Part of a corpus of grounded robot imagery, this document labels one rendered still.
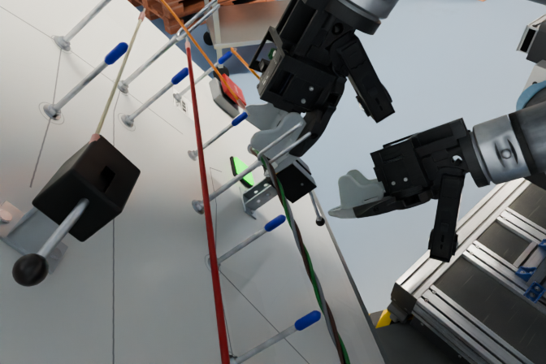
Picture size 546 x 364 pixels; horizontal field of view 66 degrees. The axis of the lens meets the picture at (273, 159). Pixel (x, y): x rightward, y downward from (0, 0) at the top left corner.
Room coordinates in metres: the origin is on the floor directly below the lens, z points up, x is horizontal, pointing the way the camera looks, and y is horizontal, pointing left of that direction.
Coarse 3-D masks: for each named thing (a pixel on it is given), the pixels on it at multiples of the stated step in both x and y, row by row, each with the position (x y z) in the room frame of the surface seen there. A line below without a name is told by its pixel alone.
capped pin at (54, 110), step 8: (120, 48) 0.29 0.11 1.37; (112, 56) 0.28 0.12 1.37; (120, 56) 0.29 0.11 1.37; (104, 64) 0.28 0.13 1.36; (96, 72) 0.28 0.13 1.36; (88, 80) 0.28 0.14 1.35; (80, 88) 0.28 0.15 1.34; (64, 96) 0.28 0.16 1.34; (72, 96) 0.28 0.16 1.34; (48, 104) 0.28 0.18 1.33; (56, 104) 0.28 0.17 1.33; (64, 104) 0.28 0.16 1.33; (48, 112) 0.27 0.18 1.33; (56, 112) 0.27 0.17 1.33
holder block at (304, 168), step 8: (296, 160) 0.39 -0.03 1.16; (264, 168) 0.39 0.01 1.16; (288, 168) 0.37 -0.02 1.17; (296, 168) 0.37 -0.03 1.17; (304, 168) 0.40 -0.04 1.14; (280, 176) 0.36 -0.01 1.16; (288, 176) 0.37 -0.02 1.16; (296, 176) 0.37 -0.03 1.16; (304, 176) 0.37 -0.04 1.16; (272, 184) 0.36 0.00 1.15; (288, 184) 0.37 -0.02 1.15; (296, 184) 0.37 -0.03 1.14; (304, 184) 0.37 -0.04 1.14; (312, 184) 0.37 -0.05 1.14; (288, 192) 0.37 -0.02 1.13; (296, 192) 0.37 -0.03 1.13; (304, 192) 0.37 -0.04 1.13; (288, 200) 0.37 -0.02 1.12; (296, 200) 0.37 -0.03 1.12
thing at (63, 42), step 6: (102, 0) 0.39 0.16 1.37; (108, 0) 0.39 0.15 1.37; (96, 6) 0.39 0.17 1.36; (102, 6) 0.39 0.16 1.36; (90, 12) 0.39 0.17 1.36; (96, 12) 0.39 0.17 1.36; (84, 18) 0.39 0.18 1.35; (90, 18) 0.39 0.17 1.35; (78, 24) 0.38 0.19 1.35; (84, 24) 0.39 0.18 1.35; (72, 30) 0.38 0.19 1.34; (78, 30) 0.38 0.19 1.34; (54, 36) 0.38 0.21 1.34; (60, 36) 0.38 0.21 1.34; (66, 36) 0.38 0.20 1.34; (72, 36) 0.38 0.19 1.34; (60, 42) 0.38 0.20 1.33; (66, 42) 0.38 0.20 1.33; (66, 48) 0.38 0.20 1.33
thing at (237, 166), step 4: (232, 156) 0.45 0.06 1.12; (232, 160) 0.44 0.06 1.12; (236, 160) 0.44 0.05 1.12; (232, 164) 0.43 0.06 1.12; (236, 164) 0.43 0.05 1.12; (240, 164) 0.44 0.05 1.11; (244, 164) 0.45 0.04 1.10; (232, 168) 0.42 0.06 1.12; (236, 168) 0.42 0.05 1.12; (240, 168) 0.43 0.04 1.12; (244, 168) 0.43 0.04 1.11; (232, 172) 0.42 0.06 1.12; (236, 172) 0.42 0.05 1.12; (248, 176) 0.42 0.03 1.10; (252, 176) 0.43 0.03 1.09; (240, 180) 0.41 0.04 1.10; (244, 180) 0.41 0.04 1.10; (248, 180) 0.42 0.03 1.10; (252, 180) 0.42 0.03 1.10; (248, 184) 0.41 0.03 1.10; (252, 184) 0.42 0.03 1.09
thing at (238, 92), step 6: (228, 78) 0.64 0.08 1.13; (222, 84) 0.62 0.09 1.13; (228, 84) 0.61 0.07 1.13; (234, 84) 0.64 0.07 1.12; (228, 90) 0.60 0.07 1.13; (234, 90) 0.61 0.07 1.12; (240, 90) 0.64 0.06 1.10; (228, 96) 0.60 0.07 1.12; (240, 96) 0.62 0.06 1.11; (234, 102) 0.61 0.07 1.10
